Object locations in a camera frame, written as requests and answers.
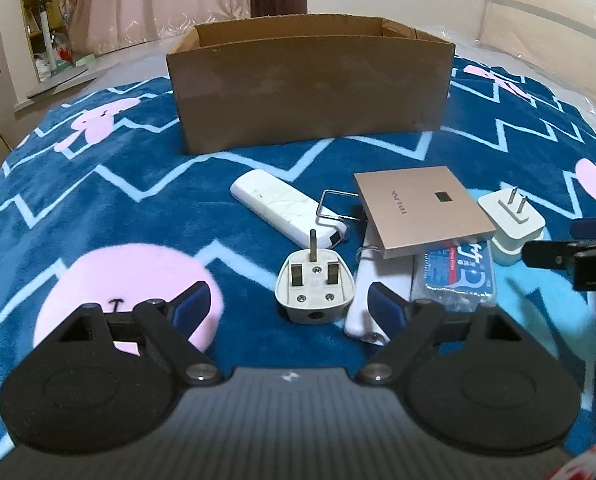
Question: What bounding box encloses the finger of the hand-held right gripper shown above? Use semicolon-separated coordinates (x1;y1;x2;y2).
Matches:
569;217;596;242
521;239;581;272

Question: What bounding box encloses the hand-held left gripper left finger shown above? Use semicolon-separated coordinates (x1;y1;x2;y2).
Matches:
38;280;223;387

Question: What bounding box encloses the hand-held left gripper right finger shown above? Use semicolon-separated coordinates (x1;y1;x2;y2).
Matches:
356;282;529;386

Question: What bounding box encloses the long white bar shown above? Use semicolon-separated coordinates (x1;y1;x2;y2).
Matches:
344;220;419;345

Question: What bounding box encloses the white two-pin charger plug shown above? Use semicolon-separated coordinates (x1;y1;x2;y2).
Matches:
477;186;547;267

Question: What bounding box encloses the white three-pin plug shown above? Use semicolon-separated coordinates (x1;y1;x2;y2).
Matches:
275;229;355;325

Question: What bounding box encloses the blue clear plastic packet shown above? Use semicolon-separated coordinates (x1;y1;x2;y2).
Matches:
412;237;497;311

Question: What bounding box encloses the rose gold panel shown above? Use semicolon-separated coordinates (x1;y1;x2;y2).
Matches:
353;165;497;260

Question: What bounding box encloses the metal wire clip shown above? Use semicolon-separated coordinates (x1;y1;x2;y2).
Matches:
316;189;369;226

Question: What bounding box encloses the white remote control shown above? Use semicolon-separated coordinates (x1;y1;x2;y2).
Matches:
230;170;349;250

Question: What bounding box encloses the cardboard box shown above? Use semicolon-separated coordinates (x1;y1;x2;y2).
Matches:
166;14;455;156

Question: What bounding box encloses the blue zigzag printed blanket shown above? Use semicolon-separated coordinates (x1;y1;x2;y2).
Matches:
0;52;596;480

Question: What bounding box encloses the clear plastic mattress cover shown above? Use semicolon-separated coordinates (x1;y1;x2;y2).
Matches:
430;25;596;128

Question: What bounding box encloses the red white object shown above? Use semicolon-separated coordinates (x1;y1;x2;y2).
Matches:
560;442;596;480

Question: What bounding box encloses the plastic-wrapped beige headboard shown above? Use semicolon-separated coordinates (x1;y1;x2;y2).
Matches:
477;0;596;61

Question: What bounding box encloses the white standing fan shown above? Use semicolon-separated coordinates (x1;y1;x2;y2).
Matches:
34;0;73;77

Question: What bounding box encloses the cluttered storage shelf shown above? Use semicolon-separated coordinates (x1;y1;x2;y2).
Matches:
18;0;83;83

